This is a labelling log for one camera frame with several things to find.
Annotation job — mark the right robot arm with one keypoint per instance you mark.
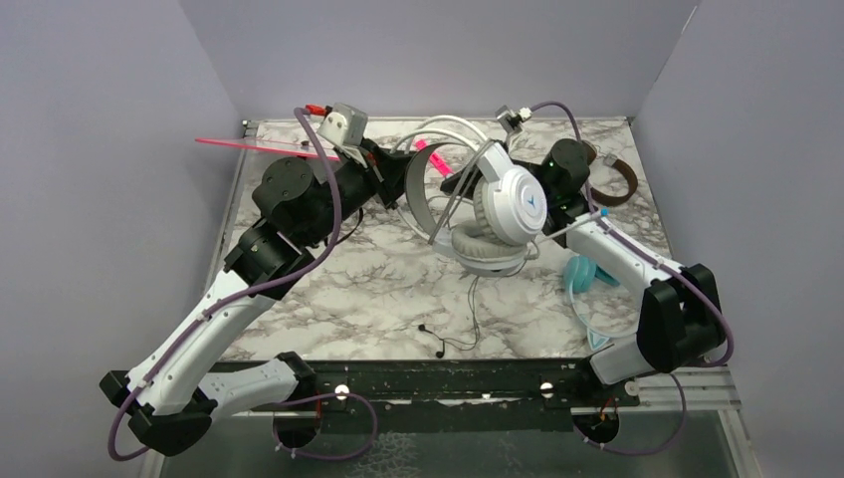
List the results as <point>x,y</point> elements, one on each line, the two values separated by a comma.
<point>680,315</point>

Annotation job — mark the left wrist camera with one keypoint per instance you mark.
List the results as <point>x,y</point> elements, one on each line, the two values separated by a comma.
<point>342,126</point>

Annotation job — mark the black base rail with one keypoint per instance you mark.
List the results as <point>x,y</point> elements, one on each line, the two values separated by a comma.
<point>447,395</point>

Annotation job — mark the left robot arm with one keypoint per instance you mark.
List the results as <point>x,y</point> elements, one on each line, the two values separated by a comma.
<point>171,399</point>

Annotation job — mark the teal cat-ear headphones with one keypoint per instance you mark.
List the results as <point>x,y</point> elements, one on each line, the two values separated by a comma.
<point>594,297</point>

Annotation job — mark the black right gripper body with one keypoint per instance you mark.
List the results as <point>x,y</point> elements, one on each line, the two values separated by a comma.
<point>534,167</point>

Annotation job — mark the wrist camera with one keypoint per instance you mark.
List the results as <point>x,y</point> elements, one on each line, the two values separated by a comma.
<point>512,122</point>
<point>342,126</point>

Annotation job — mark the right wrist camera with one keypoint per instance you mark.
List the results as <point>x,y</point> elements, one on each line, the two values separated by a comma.
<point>512,122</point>

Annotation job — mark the pink highlighter marker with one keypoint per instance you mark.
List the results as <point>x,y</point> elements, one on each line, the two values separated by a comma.
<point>435,159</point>

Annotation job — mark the brown over-ear headphones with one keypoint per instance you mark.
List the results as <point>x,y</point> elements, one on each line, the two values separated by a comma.
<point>626,181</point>

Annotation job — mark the black wired earbuds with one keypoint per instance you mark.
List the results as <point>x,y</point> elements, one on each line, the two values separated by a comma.
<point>471,327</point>

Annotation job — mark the white grey over-ear headphones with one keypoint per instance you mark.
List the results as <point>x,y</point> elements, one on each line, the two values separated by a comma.
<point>483,262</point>

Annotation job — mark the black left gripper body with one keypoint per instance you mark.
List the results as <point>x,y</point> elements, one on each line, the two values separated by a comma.
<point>355,184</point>

